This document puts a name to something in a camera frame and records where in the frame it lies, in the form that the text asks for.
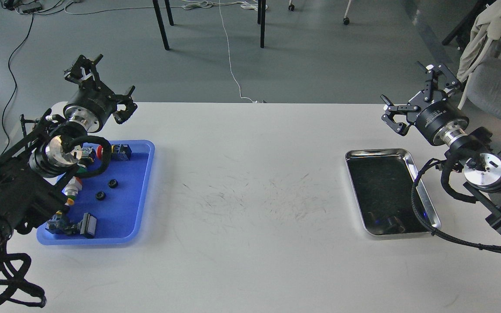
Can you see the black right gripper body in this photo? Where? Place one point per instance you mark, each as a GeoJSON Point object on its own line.
{"type": "Point", "coordinates": [441, 123]}

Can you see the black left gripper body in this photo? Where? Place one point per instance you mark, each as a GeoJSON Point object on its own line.
{"type": "Point", "coordinates": [90, 107]}

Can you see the silver metal tray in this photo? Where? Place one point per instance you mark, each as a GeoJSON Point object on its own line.
{"type": "Point", "coordinates": [382, 183]}

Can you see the white push button switch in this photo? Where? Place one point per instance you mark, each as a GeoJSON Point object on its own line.
{"type": "Point", "coordinates": [73, 187]}

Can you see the black table leg right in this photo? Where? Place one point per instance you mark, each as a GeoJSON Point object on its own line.
{"type": "Point", "coordinates": [261, 20]}

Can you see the small black gear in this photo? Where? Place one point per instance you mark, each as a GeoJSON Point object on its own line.
{"type": "Point", "coordinates": [113, 183]}
{"type": "Point", "coordinates": [101, 195]}

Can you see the red emergency stop button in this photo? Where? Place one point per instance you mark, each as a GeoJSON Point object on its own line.
{"type": "Point", "coordinates": [119, 152]}

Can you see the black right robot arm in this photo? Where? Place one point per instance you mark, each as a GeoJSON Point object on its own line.
{"type": "Point", "coordinates": [471, 171]}

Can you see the black table leg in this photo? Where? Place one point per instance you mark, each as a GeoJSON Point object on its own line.
{"type": "Point", "coordinates": [160, 21]}
{"type": "Point", "coordinates": [261, 20]}

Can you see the beige jacket on chair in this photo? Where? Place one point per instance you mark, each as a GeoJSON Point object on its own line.
{"type": "Point", "coordinates": [485, 33]}

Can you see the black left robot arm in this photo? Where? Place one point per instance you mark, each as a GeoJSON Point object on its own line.
{"type": "Point", "coordinates": [34, 172]}

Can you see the green push button switch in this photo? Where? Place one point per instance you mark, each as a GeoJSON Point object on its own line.
{"type": "Point", "coordinates": [88, 156]}

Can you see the blue plastic tray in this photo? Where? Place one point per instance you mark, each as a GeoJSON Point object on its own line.
{"type": "Point", "coordinates": [119, 214]}

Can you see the yellow push button switch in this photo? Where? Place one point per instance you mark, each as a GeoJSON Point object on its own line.
{"type": "Point", "coordinates": [60, 223]}

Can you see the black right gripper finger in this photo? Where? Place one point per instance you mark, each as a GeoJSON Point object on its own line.
{"type": "Point", "coordinates": [410, 111]}
{"type": "Point", "coordinates": [440, 84]}

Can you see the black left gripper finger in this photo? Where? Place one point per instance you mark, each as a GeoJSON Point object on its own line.
{"type": "Point", "coordinates": [84, 74]}
{"type": "Point", "coordinates": [125, 105]}

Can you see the black table leg left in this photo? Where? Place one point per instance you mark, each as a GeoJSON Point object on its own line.
{"type": "Point", "coordinates": [160, 21]}

